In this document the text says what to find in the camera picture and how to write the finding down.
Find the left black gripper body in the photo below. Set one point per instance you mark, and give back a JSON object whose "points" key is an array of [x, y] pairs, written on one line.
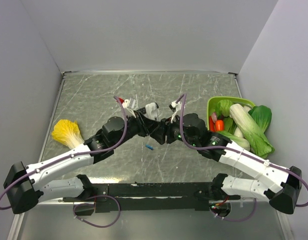
{"points": [[136, 126]]}

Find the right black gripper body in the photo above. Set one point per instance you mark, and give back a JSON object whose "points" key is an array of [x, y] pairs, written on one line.
{"points": [[173, 130]]}

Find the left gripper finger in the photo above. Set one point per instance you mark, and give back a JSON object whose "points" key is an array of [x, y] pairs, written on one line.
{"points": [[142, 113], [150, 125]]}

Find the white remote control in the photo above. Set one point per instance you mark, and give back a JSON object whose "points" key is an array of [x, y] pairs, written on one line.
{"points": [[152, 111]]}

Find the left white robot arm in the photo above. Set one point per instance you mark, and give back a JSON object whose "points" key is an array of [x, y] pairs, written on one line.
{"points": [[26, 186]]}

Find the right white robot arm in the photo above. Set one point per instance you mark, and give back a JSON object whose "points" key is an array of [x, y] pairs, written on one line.
{"points": [[277, 185]]}

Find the blue battery lone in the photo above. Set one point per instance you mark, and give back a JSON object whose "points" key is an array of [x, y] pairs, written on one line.
{"points": [[149, 147]]}

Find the pink radish toy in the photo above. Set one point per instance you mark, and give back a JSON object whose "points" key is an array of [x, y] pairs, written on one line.
{"points": [[214, 117]]}

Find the orange carrot toy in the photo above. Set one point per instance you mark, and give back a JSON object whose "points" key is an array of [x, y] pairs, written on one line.
{"points": [[219, 125]]}

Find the green plastic basket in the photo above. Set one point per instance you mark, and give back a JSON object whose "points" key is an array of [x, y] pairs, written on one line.
{"points": [[229, 125]]}

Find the green cabbage toy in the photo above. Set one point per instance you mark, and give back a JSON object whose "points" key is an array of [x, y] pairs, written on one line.
{"points": [[222, 108]]}

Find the yellow cabbage toy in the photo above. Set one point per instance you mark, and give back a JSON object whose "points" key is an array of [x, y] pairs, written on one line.
{"points": [[67, 133]]}

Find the small bok choy toy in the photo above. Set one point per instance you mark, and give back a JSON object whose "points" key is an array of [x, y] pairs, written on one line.
{"points": [[242, 142]]}

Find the large bok choy toy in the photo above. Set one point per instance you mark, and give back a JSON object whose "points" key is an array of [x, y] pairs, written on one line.
{"points": [[251, 131]]}

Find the black mounting base plate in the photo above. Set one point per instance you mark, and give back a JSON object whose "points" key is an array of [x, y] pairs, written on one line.
{"points": [[153, 196]]}

